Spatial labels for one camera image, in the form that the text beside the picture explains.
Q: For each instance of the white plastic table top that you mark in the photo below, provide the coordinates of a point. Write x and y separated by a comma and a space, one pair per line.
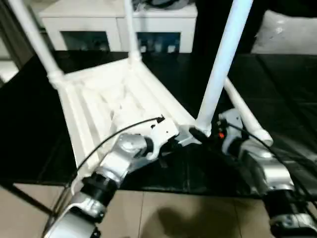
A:
86, 99

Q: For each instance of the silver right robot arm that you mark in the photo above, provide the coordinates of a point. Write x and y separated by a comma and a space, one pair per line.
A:
272, 168

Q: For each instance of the black work mat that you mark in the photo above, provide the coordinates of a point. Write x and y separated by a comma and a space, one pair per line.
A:
284, 86

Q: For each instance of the black cabinet with yellow label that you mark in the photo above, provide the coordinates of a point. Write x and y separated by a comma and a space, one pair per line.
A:
247, 24

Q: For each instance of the grey helmet on cabinet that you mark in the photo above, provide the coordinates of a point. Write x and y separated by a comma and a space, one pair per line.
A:
166, 2

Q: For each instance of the white glass-door cabinet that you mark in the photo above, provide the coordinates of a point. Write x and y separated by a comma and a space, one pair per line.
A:
86, 22

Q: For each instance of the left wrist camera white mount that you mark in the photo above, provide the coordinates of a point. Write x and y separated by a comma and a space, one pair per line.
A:
163, 134

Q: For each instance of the black table frame leg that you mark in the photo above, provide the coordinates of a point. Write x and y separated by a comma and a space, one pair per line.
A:
27, 198

